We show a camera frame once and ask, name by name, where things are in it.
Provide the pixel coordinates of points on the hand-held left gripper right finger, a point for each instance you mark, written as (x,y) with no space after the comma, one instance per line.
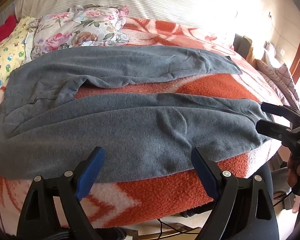
(205,172)

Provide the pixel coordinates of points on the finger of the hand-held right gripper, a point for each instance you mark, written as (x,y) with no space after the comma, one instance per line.
(272,129)
(277,109)

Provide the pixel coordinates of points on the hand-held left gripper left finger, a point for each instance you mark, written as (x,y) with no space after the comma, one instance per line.
(90,172)

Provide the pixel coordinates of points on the grey fleece pants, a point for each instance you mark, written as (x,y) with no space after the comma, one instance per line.
(140,130)

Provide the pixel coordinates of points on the person's right hand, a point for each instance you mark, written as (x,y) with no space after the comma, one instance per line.
(292,172)

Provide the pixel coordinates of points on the checked cushion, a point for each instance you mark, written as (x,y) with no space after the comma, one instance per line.
(280,80)

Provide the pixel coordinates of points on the orange and white blanket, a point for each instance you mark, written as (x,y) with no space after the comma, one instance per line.
(215,87)

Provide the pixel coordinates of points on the dark chair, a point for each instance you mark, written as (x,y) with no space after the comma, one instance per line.
(241,47)

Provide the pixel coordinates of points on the yellow cartoon print pillow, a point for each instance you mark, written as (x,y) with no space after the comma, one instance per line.
(7,55)

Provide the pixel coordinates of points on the floral pillow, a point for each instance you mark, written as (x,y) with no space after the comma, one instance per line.
(85,27)

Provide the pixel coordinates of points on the red pillow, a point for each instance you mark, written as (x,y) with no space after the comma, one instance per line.
(2,30)

